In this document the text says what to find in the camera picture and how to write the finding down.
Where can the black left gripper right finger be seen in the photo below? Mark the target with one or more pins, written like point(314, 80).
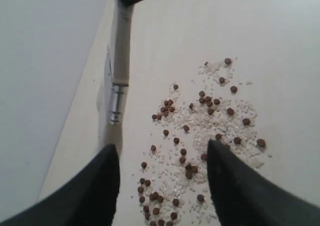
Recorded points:
point(241, 196)

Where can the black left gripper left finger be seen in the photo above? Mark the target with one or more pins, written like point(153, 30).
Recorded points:
point(90, 198)

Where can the wooden paint brush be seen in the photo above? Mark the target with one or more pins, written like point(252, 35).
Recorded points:
point(112, 95)

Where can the pile of rice and pellets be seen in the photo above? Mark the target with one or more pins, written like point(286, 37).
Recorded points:
point(174, 188)

